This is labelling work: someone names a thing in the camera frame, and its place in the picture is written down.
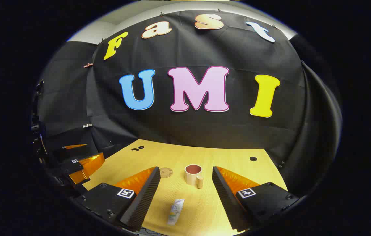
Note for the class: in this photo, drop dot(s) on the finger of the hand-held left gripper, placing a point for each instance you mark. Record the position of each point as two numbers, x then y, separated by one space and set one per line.
74 148
90 164

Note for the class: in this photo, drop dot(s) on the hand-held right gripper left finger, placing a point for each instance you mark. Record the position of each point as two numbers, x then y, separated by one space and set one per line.
146 196

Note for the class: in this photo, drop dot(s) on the white toothpaste tube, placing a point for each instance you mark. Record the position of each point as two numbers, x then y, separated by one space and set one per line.
175 211

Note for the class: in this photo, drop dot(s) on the wooden desktop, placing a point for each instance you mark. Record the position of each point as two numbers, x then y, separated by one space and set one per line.
221 157

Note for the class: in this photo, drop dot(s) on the copper clip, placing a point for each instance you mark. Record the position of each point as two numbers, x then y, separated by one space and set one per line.
88 65

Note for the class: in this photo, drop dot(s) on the silver metal clip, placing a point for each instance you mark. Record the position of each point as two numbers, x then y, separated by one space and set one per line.
87 125

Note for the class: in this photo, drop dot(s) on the black backdrop cloth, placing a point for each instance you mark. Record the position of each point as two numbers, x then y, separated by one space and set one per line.
205 49

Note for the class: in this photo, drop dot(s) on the round brown coaster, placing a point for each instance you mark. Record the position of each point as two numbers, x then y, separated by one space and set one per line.
165 172

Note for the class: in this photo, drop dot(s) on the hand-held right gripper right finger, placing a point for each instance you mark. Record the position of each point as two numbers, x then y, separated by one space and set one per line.
226 200

